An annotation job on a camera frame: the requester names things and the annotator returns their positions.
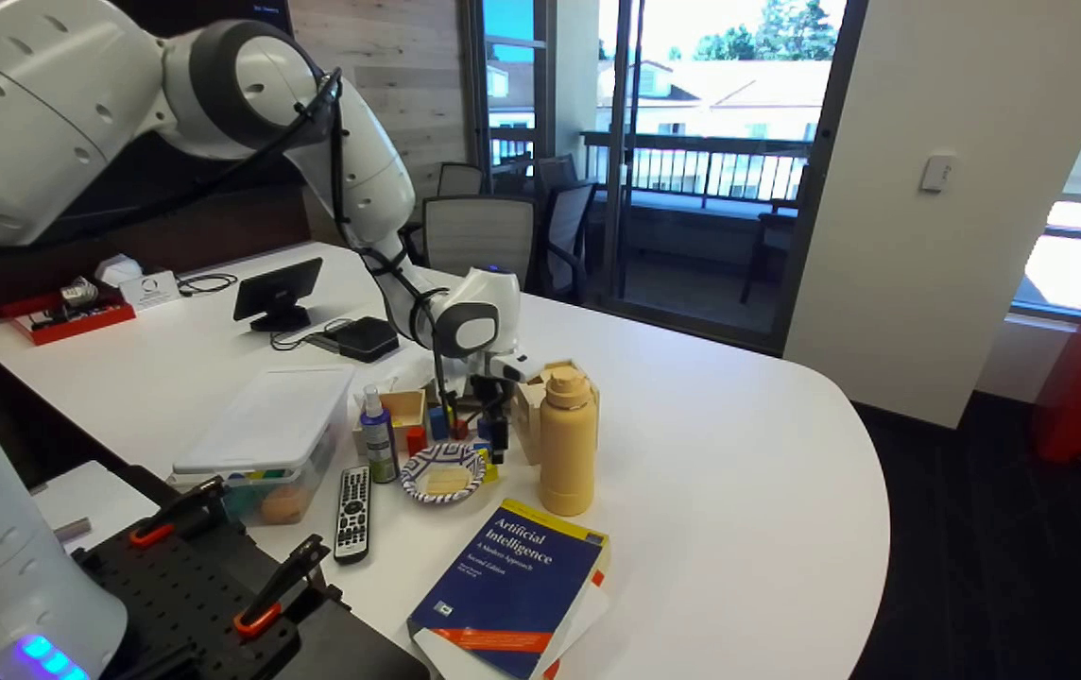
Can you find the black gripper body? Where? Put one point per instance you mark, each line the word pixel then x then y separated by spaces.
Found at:
pixel 490 394

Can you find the blue and yellow textbook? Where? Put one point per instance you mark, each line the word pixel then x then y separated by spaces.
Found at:
pixel 509 589

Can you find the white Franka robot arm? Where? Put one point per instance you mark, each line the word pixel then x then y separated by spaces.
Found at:
pixel 63 116

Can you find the blue rectangular wooden block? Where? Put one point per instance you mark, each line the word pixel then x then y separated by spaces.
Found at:
pixel 439 424

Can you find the red wooden block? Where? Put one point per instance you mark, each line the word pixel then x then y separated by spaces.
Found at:
pixel 413 438

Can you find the tan bottle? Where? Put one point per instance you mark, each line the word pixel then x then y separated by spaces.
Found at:
pixel 568 438

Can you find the wooden tray box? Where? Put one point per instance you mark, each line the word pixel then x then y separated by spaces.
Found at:
pixel 403 404

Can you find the small clear bottle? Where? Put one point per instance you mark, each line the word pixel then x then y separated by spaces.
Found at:
pixel 378 438

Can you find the black case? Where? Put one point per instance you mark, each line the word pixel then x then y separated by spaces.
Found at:
pixel 355 337

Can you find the grey remote control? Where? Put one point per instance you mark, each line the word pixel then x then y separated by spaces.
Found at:
pixel 353 515

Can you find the grey office chair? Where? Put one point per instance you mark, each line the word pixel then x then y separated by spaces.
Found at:
pixel 477 238

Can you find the dark office chair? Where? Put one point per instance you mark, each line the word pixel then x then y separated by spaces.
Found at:
pixel 565 238

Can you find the clear plastic container white lid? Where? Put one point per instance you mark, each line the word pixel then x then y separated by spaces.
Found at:
pixel 261 438

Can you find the grey mesh chair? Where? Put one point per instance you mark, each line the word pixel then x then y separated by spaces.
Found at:
pixel 457 180

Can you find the black tablet on stand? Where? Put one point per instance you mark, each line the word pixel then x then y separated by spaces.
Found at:
pixel 276 288

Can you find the black orange clamp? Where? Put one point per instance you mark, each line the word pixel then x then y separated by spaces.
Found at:
pixel 276 585
pixel 174 515

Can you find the balcony railing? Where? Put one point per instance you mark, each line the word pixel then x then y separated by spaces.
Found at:
pixel 693 156

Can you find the dark balcony chair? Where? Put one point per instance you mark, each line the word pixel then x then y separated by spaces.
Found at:
pixel 768 252

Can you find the white box device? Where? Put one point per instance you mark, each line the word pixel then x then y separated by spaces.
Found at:
pixel 136 282

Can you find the white paper sheet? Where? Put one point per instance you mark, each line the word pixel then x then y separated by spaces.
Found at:
pixel 79 497

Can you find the red tray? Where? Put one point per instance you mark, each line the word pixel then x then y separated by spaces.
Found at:
pixel 69 317

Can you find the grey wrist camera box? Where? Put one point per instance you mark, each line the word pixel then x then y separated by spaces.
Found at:
pixel 513 362

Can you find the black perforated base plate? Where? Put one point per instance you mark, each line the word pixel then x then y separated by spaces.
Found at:
pixel 214 618

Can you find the white light switch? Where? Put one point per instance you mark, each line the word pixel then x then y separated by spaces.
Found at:
pixel 940 172

